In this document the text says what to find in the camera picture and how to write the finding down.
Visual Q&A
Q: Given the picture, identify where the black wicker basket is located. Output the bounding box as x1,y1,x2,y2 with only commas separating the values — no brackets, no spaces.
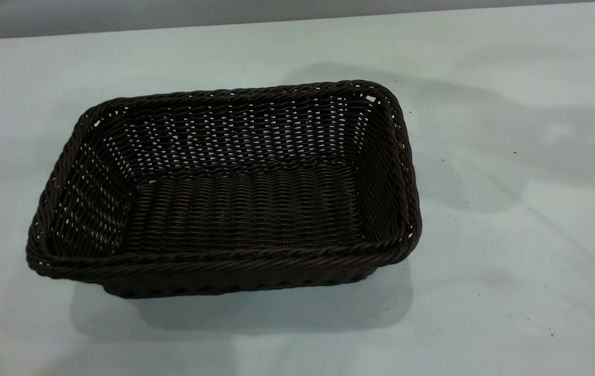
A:
25,79,423,300

